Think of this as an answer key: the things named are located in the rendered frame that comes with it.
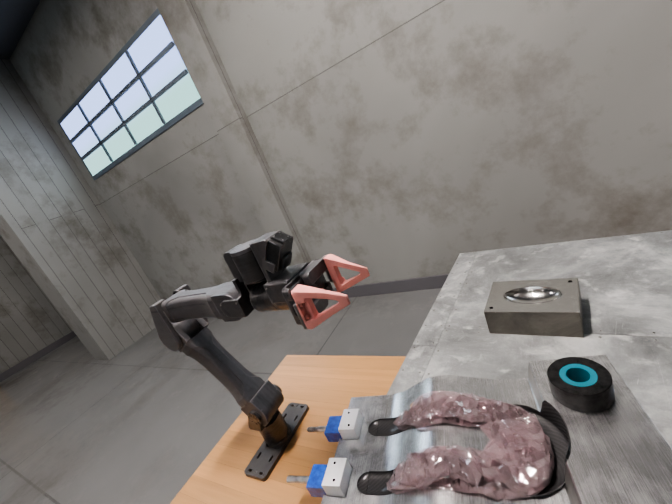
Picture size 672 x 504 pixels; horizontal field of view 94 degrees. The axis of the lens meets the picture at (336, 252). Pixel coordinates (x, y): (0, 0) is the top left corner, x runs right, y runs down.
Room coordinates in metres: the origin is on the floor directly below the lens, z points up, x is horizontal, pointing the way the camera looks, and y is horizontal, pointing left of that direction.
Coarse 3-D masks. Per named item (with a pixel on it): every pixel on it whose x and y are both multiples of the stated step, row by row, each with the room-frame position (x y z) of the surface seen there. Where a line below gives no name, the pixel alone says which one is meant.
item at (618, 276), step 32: (480, 256) 1.12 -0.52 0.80; (512, 256) 1.02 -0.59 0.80; (544, 256) 0.94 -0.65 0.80; (576, 256) 0.87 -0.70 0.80; (608, 256) 0.81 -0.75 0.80; (640, 256) 0.75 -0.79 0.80; (448, 288) 0.99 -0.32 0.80; (480, 288) 0.91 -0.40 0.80; (608, 288) 0.68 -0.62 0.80; (640, 288) 0.64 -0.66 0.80; (448, 320) 0.82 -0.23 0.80; (480, 320) 0.76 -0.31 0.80; (608, 320) 0.59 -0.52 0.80; (640, 320) 0.55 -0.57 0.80; (416, 352) 0.74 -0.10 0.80; (448, 352) 0.69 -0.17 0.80; (480, 352) 0.65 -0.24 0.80; (512, 352) 0.61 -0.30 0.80; (544, 352) 0.57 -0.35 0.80; (576, 352) 0.54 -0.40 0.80; (608, 352) 0.51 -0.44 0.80; (640, 352) 0.48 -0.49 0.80; (640, 384) 0.42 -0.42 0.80
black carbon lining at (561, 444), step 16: (544, 400) 0.38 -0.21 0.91; (544, 416) 0.38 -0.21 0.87; (560, 416) 0.34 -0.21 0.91; (384, 432) 0.50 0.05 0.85; (544, 432) 0.37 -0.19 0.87; (560, 432) 0.35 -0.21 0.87; (560, 448) 0.34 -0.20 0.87; (560, 464) 0.32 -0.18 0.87; (368, 480) 0.42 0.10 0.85; (384, 480) 0.41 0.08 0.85; (560, 480) 0.30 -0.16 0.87
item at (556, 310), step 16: (496, 288) 0.77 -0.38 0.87; (512, 288) 0.74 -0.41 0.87; (528, 288) 0.72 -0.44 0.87; (544, 288) 0.70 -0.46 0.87; (560, 288) 0.67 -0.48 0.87; (576, 288) 0.64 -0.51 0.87; (496, 304) 0.71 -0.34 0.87; (512, 304) 0.68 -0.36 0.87; (528, 304) 0.66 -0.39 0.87; (544, 304) 0.64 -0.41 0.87; (560, 304) 0.61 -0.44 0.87; (576, 304) 0.59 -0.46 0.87; (496, 320) 0.68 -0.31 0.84; (512, 320) 0.66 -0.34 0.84; (528, 320) 0.64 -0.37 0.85; (544, 320) 0.61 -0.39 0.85; (560, 320) 0.59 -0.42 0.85; (576, 320) 0.57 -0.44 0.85; (560, 336) 0.60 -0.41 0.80; (576, 336) 0.58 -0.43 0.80
